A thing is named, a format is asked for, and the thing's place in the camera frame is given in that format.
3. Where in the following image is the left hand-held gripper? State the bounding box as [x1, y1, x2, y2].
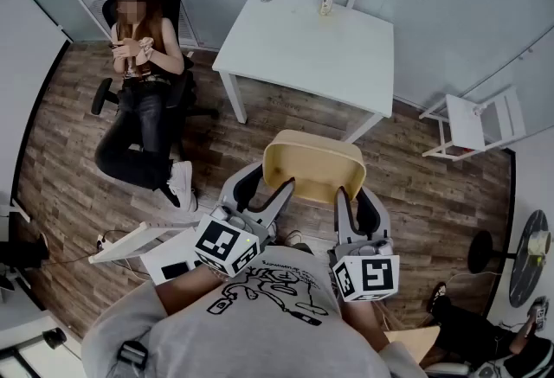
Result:
[193, 162, 297, 279]

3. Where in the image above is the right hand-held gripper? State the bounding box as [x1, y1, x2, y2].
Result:
[327, 185, 401, 304]

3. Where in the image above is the yellow square plastic bowl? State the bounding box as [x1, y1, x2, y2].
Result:
[262, 129, 368, 205]

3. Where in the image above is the person's left forearm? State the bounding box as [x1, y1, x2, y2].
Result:
[154, 266, 227, 317]

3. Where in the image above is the person's right forearm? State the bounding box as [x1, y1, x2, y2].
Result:
[341, 299, 390, 354]

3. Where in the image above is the person's shoe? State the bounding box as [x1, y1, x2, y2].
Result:
[284, 229, 313, 255]

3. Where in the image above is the black phone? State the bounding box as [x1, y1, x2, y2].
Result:
[160, 262, 190, 281]

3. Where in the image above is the beige cardboard sheet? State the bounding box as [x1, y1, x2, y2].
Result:
[383, 325, 441, 364]

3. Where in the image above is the person's grey printed t-shirt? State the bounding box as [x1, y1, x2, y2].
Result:
[81, 245, 428, 378]

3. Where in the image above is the white table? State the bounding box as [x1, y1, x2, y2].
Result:
[211, 0, 396, 144]

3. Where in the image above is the black marble round side table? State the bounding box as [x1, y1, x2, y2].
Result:
[467, 209, 551, 309]

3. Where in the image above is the white round device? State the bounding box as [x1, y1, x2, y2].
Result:
[528, 230, 553, 267]

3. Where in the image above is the black office chair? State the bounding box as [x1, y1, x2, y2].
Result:
[90, 0, 220, 161]

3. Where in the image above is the black bag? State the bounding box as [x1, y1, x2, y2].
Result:
[0, 233, 50, 270]

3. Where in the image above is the black round webcam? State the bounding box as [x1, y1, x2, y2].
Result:
[42, 327, 68, 350]

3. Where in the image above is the white side desk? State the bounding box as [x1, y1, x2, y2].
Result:
[0, 309, 83, 378]

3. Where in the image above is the black strap buckle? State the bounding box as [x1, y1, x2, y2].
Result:
[116, 340, 150, 369]

